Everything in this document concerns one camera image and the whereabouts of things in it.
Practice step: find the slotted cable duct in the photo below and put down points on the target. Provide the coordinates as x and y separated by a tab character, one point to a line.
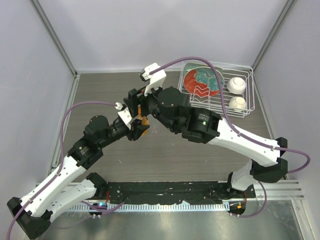
183	207

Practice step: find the clear empty plastic bottle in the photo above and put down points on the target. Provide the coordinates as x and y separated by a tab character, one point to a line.
154	129

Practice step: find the orange juice bottle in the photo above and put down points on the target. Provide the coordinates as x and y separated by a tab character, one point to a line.
144	120

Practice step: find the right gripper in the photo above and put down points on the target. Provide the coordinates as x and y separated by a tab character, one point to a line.
135	98

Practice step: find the red and teal plate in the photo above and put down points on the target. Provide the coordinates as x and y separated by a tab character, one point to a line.
200	80

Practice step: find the white wire dish rack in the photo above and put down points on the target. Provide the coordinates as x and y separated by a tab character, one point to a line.
226	72

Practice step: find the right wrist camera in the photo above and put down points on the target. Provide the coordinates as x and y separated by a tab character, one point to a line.
155	80

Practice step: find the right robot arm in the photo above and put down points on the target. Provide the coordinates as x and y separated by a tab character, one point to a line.
199	125

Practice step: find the white bowl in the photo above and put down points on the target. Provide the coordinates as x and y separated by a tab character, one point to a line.
236	85
237	103

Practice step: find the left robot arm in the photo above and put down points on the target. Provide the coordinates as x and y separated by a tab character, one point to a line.
35	211

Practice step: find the lower white bowl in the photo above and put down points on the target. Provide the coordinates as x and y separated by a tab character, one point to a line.
237	103

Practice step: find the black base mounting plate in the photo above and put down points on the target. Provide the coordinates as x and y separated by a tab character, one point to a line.
170	193

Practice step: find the aluminium frame rail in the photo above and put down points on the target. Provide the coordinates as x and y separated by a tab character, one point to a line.
283	190

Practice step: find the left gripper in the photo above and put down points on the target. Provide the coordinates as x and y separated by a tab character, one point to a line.
138	130

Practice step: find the upper white bowl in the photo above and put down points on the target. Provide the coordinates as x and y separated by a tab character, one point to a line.
236	85

